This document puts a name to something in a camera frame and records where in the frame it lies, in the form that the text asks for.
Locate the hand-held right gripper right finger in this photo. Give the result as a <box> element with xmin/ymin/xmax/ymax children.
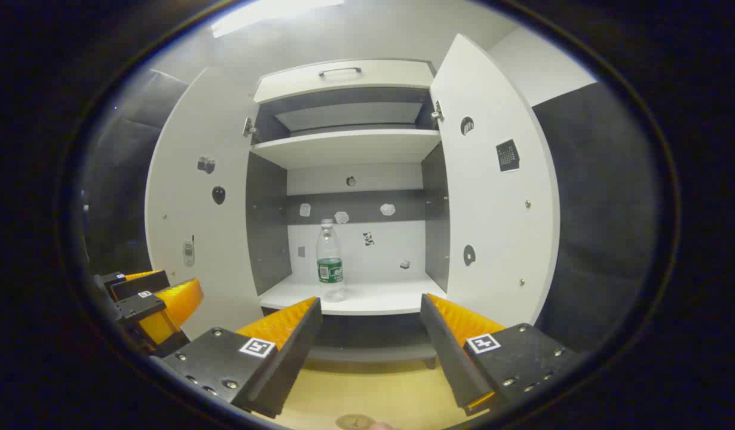
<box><xmin>419</xmin><ymin>293</ymin><xmax>584</xmax><ymax>417</ymax></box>

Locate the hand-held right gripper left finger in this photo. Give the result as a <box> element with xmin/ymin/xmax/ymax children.
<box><xmin>161</xmin><ymin>296</ymin><xmax>324</xmax><ymax>419</ymax></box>

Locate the white cabinet door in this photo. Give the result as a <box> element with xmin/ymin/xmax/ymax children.
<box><xmin>145</xmin><ymin>67</ymin><xmax>267</xmax><ymax>341</ymax></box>
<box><xmin>429</xmin><ymin>34</ymin><xmax>561</xmax><ymax>328</ymax></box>

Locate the clear plastic bottle green label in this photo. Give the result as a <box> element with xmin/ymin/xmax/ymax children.
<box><xmin>316</xmin><ymin>219</ymin><xmax>345</xmax><ymax>302</ymax></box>

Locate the round coaster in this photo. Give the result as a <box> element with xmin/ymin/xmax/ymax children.
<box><xmin>336</xmin><ymin>414</ymin><xmax>377</xmax><ymax>430</ymax></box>

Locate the white cabinet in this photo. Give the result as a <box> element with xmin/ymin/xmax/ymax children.
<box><xmin>245</xmin><ymin>58</ymin><xmax>451</xmax><ymax>370</ymax></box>

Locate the black backdrop cloth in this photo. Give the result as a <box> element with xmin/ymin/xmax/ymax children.
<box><xmin>532</xmin><ymin>82</ymin><xmax>662</xmax><ymax>354</ymax></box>
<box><xmin>82</xmin><ymin>69</ymin><xmax>190</xmax><ymax>277</ymax></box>

